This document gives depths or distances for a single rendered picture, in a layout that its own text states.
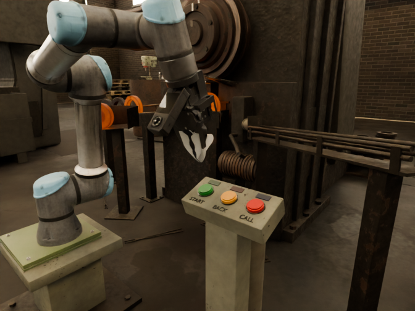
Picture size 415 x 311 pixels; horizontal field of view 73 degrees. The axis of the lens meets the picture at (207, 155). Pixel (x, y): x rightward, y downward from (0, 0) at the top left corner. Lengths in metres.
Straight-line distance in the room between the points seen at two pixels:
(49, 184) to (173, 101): 0.62
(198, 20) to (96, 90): 0.76
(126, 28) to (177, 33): 0.11
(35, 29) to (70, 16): 3.36
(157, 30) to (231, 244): 0.50
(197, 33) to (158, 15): 0.97
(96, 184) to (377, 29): 7.00
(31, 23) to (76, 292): 3.22
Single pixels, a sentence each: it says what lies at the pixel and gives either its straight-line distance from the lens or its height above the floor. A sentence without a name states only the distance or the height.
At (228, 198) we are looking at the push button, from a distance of 0.69.
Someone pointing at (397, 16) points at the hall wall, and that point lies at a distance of 7.50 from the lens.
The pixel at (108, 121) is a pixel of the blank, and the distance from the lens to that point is 1.78.
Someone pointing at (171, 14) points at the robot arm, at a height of 1.00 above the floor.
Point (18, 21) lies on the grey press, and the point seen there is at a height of 1.49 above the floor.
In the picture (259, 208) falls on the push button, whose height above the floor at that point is 0.61.
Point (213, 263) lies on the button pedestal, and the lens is 0.78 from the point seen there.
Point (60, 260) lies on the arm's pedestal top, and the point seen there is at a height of 0.30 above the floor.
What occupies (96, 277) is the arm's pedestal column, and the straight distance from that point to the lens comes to 1.25.
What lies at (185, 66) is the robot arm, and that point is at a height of 0.91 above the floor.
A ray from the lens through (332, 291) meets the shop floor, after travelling 1.45.
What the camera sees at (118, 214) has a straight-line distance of 2.01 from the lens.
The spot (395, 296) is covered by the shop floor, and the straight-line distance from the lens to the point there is 1.54.
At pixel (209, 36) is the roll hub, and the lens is 1.49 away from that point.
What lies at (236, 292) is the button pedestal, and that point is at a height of 0.37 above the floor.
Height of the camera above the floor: 0.89
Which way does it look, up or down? 15 degrees down
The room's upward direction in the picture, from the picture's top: straight up
